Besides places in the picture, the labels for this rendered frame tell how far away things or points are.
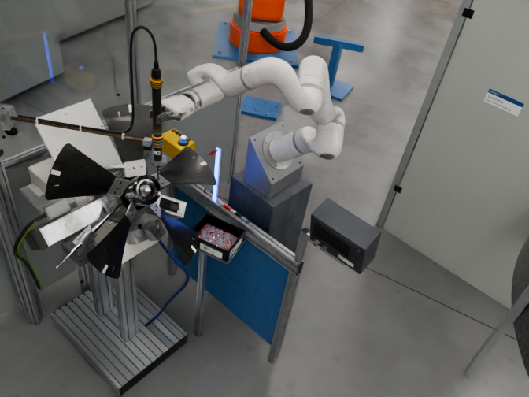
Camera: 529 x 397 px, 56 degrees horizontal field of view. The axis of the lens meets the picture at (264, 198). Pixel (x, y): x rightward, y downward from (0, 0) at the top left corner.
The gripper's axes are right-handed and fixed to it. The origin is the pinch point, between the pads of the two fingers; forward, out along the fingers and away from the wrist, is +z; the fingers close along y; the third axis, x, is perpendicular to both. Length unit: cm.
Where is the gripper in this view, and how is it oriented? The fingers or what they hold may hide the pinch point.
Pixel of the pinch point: (157, 116)
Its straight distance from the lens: 192.2
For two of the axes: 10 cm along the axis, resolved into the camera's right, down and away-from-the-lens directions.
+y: -7.4, -5.1, 4.3
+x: 1.3, -7.4, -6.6
